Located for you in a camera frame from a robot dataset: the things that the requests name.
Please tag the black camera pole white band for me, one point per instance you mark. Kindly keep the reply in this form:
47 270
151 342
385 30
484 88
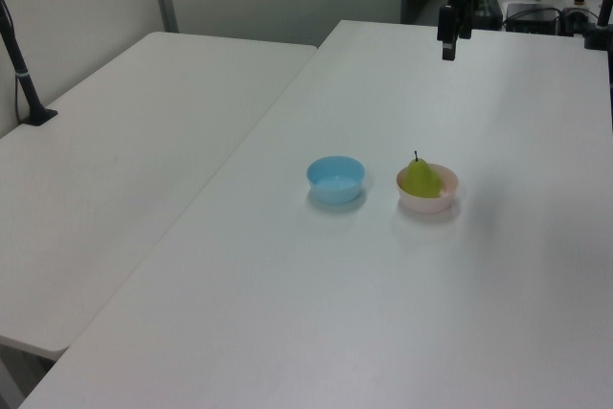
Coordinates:
21 78

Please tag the black box computer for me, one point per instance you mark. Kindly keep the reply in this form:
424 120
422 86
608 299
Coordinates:
531 17

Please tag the green pear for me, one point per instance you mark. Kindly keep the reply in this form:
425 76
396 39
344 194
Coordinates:
421 181

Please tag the black clamp pole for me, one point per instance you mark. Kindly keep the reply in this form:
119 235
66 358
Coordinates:
602 16

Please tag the blue plastic bowl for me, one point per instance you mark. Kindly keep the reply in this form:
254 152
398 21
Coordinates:
335 186

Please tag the pink plastic bowl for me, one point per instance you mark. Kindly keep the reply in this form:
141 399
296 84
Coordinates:
431 204

